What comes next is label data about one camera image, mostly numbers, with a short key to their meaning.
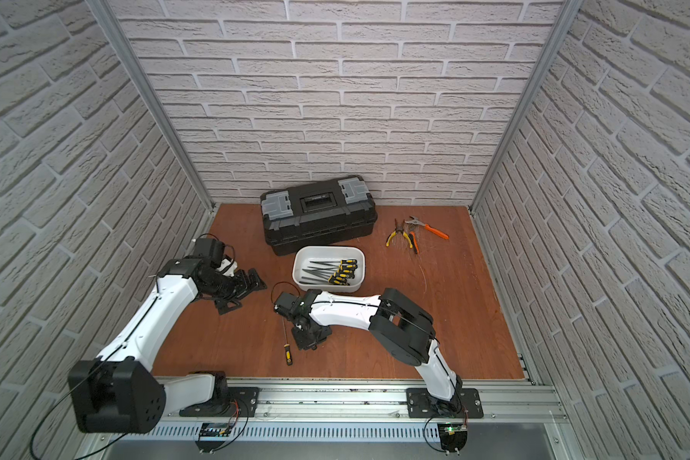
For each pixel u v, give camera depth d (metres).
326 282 0.95
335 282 0.95
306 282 0.94
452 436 0.70
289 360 0.81
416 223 1.14
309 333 0.72
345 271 0.97
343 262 1.00
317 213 0.95
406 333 0.50
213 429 0.73
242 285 0.71
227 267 0.71
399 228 1.13
